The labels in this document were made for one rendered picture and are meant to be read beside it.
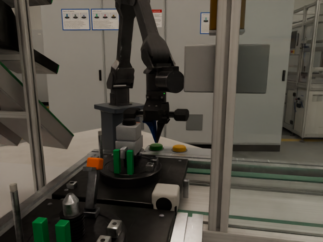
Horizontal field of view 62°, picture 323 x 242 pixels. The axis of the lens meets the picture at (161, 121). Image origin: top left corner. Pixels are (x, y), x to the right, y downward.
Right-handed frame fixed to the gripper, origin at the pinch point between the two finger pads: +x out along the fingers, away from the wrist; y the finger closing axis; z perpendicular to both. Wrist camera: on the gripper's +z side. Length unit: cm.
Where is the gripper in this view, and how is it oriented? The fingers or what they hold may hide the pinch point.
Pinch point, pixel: (156, 131)
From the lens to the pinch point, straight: 79.6
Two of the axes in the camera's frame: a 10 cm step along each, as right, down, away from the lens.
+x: 0.0, 9.8, 2.0
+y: 9.8, 0.3, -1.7
